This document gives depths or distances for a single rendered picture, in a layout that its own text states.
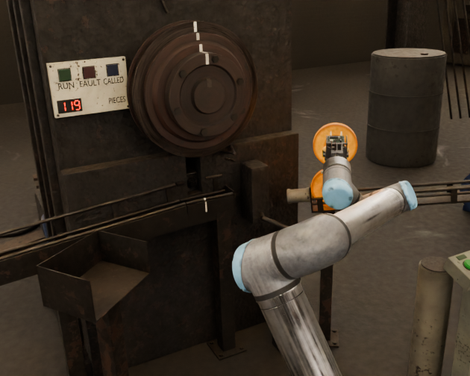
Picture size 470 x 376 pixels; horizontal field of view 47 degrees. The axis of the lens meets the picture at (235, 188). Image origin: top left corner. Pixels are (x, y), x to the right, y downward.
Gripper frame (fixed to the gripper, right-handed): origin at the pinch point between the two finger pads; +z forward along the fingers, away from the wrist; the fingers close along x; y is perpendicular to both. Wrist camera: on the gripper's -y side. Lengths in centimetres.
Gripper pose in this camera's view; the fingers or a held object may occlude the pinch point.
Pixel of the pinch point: (335, 139)
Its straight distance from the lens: 198.8
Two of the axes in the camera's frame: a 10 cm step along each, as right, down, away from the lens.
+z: 1.3, -6.0, 7.9
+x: -9.9, -0.3, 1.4
